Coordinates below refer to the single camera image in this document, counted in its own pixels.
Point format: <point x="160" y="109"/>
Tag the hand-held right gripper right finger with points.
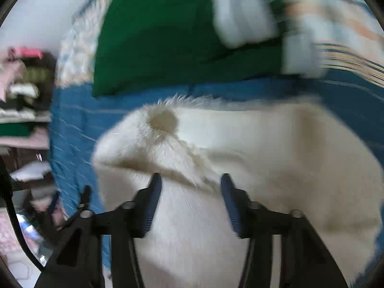
<point x="232" y="204"/>

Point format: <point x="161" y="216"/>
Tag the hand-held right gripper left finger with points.
<point x="151" y="204"/>

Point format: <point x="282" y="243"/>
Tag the white fluffy sweater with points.
<point x="270" y="168"/>

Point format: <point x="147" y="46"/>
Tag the wooden shelf with clothes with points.
<point x="24" y="117"/>

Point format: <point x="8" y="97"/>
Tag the blue bed sheet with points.
<point x="72" y="132"/>

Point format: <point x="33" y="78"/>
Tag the green cloth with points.
<point x="156" y="42"/>

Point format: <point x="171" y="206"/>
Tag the floral patterned cloth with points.
<point x="76" y="51"/>

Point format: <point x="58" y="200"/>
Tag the pale grey folded cloth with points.
<point x="243" y="15"/>

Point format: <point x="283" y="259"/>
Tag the striped blanket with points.
<point x="339" y="27"/>

